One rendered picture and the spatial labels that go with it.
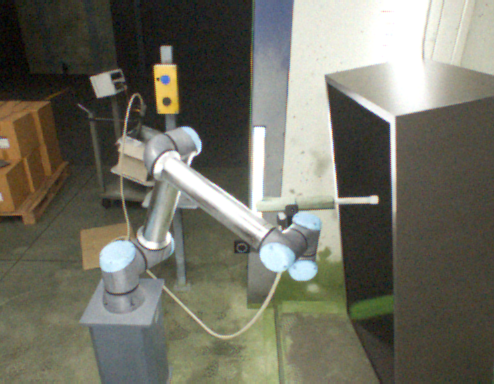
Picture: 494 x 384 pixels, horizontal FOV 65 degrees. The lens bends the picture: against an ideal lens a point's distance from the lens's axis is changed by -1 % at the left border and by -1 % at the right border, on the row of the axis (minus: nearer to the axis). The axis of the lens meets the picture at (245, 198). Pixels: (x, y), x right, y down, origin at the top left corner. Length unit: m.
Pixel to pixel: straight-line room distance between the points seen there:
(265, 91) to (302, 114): 0.23
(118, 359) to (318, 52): 1.73
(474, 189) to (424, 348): 0.58
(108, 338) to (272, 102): 1.37
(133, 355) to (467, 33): 2.17
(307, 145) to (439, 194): 1.16
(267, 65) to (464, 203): 1.22
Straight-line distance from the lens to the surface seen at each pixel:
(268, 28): 2.04
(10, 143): 4.24
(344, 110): 1.60
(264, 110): 2.10
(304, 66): 2.07
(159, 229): 1.72
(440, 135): 1.07
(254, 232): 1.15
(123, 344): 1.92
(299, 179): 2.25
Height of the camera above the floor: 1.87
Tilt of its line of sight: 27 degrees down
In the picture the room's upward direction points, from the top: 1 degrees clockwise
